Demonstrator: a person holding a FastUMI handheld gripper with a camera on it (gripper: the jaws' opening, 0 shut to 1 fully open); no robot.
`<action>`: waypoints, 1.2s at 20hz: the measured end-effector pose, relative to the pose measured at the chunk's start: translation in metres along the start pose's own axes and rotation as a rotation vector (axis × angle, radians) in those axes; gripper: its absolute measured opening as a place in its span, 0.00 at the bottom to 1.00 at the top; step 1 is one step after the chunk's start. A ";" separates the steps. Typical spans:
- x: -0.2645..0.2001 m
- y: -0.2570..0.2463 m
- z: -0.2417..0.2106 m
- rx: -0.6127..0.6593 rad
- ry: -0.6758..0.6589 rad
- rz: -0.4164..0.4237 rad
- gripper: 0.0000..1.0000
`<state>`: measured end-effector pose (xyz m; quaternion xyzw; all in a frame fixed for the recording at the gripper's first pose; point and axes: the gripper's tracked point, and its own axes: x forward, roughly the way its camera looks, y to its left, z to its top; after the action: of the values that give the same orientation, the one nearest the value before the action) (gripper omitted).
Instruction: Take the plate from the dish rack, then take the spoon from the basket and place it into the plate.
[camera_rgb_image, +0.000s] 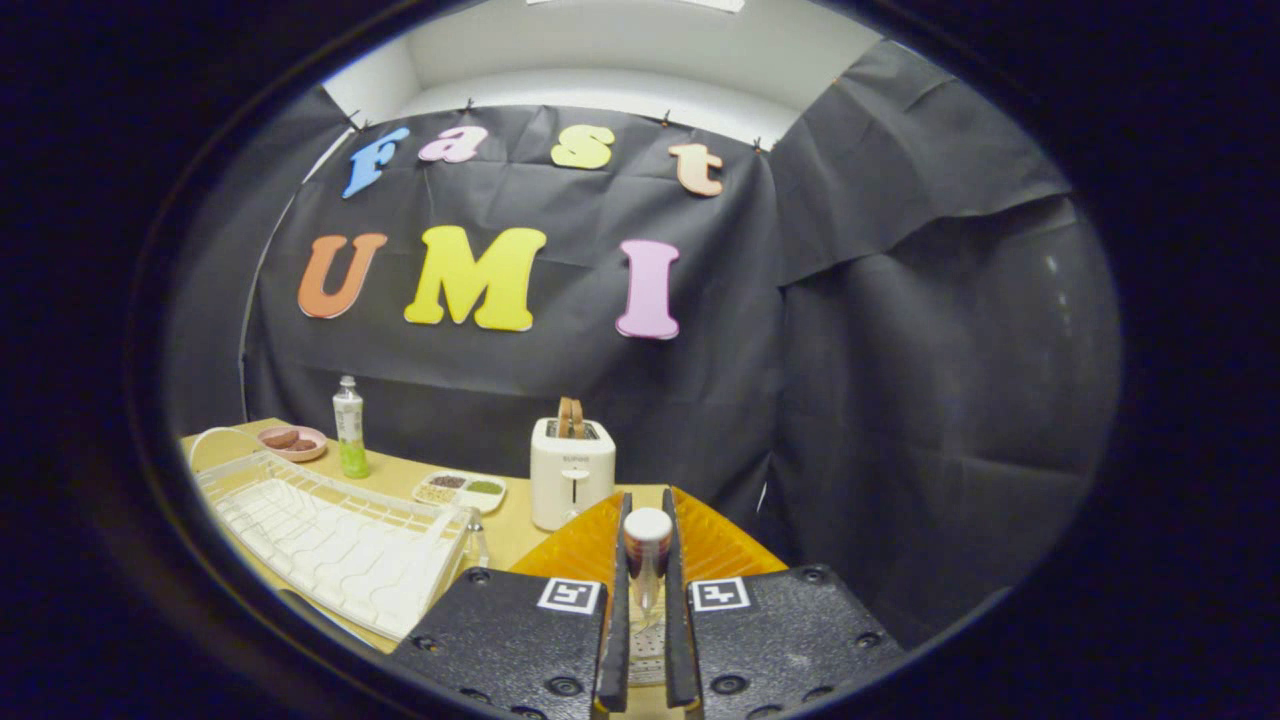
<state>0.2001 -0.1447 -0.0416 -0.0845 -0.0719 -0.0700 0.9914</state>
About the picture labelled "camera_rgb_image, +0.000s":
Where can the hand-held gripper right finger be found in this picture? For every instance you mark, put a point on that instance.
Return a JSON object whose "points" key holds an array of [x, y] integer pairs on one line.
{"points": [[780, 640]]}

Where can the brown meat piece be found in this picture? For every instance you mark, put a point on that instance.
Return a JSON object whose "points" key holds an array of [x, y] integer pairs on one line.
{"points": [[279, 438], [304, 445]]}

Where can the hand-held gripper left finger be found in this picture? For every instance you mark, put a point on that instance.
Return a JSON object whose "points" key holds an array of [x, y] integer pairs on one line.
{"points": [[510, 640]]}

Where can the black backdrop cloth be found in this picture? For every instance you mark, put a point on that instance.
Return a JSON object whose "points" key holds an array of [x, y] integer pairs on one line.
{"points": [[600, 370]]}

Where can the white divided grain dish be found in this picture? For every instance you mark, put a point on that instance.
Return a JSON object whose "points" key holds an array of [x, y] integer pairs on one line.
{"points": [[458, 498]]}

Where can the clear bottle green drink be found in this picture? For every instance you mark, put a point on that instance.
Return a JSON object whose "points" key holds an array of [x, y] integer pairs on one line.
{"points": [[350, 425]]}

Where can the white toaster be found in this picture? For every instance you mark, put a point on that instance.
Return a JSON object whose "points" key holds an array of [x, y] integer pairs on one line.
{"points": [[572, 490]]}

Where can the brown bread slice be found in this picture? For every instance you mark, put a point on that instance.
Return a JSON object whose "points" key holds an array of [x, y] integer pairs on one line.
{"points": [[571, 418]]}

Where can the pink plate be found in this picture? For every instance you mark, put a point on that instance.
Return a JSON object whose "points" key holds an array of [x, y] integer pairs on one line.
{"points": [[292, 455]]}

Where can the ceiling light panel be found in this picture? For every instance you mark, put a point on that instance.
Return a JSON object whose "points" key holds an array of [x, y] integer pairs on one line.
{"points": [[640, 4]]}

